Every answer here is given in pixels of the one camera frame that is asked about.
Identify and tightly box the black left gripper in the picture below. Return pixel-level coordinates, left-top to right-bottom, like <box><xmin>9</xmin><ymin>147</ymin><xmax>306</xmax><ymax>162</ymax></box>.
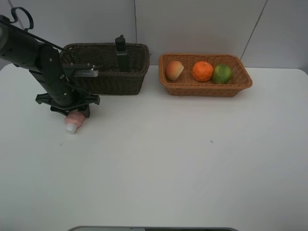
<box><xmin>29</xmin><ymin>68</ymin><xmax>100</xmax><ymax>118</ymax></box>

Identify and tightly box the pink squeeze bottle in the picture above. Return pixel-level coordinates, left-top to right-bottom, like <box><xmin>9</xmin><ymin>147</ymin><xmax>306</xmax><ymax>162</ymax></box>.
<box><xmin>64</xmin><ymin>111</ymin><xmax>85</xmax><ymax>134</ymax></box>

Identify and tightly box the black pump bottle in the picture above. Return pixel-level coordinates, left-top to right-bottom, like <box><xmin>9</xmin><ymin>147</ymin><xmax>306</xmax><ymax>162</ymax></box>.
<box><xmin>115</xmin><ymin>35</ymin><xmax>129</xmax><ymax>72</ymax></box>

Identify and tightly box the orange mandarin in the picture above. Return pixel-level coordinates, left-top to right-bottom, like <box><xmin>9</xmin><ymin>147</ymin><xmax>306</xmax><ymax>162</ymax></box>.
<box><xmin>192</xmin><ymin>61</ymin><xmax>214</xmax><ymax>82</ymax></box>

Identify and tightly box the green citrus fruit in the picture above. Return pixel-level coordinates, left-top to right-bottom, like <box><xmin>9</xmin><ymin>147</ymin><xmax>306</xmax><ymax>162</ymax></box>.
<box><xmin>212</xmin><ymin>64</ymin><xmax>232</xmax><ymax>84</ymax></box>

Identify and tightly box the translucent purple cup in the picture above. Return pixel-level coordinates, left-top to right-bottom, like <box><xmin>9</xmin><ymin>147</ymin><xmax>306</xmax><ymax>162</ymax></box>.
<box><xmin>79</xmin><ymin>46</ymin><xmax>104</xmax><ymax>66</ymax></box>

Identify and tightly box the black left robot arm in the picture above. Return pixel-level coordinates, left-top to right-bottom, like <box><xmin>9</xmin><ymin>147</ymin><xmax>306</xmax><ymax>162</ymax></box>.
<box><xmin>0</xmin><ymin>15</ymin><xmax>100</xmax><ymax>118</ymax></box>

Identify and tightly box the dark brown wicker basket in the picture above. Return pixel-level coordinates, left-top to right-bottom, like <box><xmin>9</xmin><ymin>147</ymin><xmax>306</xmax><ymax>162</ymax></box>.
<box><xmin>60</xmin><ymin>43</ymin><xmax>150</xmax><ymax>95</ymax></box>

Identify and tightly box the tan wicker basket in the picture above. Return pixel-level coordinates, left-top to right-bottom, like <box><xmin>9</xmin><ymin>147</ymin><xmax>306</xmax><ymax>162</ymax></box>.
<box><xmin>159</xmin><ymin>53</ymin><xmax>253</xmax><ymax>97</ymax></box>

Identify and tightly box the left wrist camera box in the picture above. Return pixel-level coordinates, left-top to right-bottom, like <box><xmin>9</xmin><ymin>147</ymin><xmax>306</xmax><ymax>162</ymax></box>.
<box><xmin>62</xmin><ymin>63</ymin><xmax>99</xmax><ymax>77</ymax></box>

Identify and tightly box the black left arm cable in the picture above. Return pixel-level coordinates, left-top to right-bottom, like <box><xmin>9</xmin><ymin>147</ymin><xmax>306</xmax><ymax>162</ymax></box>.
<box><xmin>0</xmin><ymin>7</ymin><xmax>106</xmax><ymax>94</ymax></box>

